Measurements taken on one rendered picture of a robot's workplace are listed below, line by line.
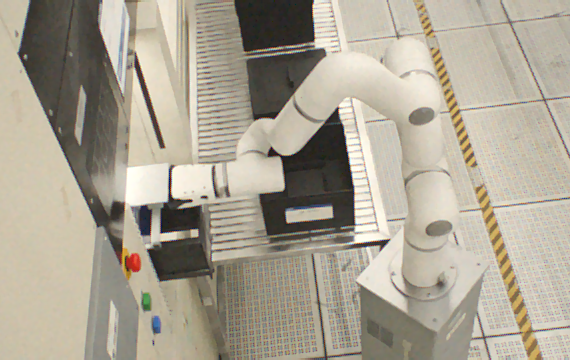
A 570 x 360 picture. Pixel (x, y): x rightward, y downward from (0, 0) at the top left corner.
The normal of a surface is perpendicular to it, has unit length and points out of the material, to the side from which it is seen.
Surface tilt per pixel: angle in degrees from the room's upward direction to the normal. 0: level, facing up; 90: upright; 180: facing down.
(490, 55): 0
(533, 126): 0
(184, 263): 90
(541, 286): 0
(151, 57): 90
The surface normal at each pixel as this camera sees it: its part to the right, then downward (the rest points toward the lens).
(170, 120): 0.10, 0.76
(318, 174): -0.07, -0.64
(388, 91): -0.50, 0.23
